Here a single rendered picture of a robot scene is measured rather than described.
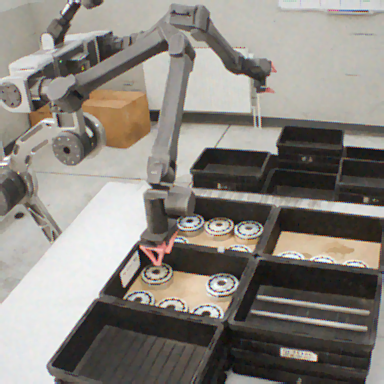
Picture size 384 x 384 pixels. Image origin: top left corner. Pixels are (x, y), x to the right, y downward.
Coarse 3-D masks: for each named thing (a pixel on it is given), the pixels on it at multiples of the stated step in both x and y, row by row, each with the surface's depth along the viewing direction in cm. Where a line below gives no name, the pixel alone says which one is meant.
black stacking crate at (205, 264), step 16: (144, 256) 171; (176, 256) 166; (192, 256) 163; (208, 256) 161; (224, 256) 159; (192, 272) 167; (208, 272) 165; (224, 272) 162; (240, 272) 160; (112, 288) 153; (128, 288) 163; (224, 336) 139
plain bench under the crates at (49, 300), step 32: (128, 192) 243; (224, 192) 234; (96, 224) 222; (128, 224) 219; (64, 256) 204; (96, 256) 202; (32, 288) 188; (64, 288) 186; (96, 288) 185; (0, 320) 173; (32, 320) 172; (64, 320) 171; (0, 352) 160; (32, 352) 159
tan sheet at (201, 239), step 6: (204, 222) 192; (204, 234) 185; (192, 240) 183; (198, 240) 183; (204, 240) 182; (210, 240) 182; (228, 240) 181; (234, 240) 181; (216, 246) 179; (222, 246) 178; (246, 246) 177; (252, 246) 177
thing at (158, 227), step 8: (152, 216) 128; (160, 216) 129; (152, 224) 130; (160, 224) 130; (168, 224) 133; (176, 224) 137; (144, 232) 132; (152, 232) 131; (160, 232) 131; (168, 232) 132; (144, 240) 131; (152, 240) 129; (160, 240) 129
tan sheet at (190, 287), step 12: (180, 276) 167; (192, 276) 166; (204, 276) 166; (132, 288) 164; (144, 288) 163; (168, 288) 162; (180, 288) 162; (192, 288) 161; (204, 288) 161; (156, 300) 158; (192, 300) 156; (204, 300) 156
